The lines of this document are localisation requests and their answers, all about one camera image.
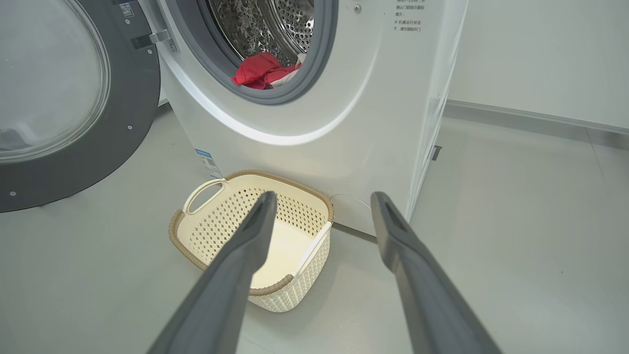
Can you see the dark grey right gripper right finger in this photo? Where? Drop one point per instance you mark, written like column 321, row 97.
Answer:
column 422, row 290

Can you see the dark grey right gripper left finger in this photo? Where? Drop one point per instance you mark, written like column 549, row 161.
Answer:
column 231, row 275

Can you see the dark round washing machine door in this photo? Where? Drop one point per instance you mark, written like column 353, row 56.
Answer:
column 132, row 123

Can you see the red and white garment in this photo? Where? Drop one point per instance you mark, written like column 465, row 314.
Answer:
column 260, row 71

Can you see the cream perforated laundry basket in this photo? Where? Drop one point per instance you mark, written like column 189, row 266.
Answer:
column 290, row 250

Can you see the white washing machine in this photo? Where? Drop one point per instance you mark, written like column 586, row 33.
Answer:
column 344, row 123

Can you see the blue white energy label sticker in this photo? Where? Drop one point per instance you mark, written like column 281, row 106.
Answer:
column 209, row 163

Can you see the printed text label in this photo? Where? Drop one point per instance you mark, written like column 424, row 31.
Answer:
column 409, row 17

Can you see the small black washer bracket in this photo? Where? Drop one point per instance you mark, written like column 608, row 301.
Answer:
column 436, row 153

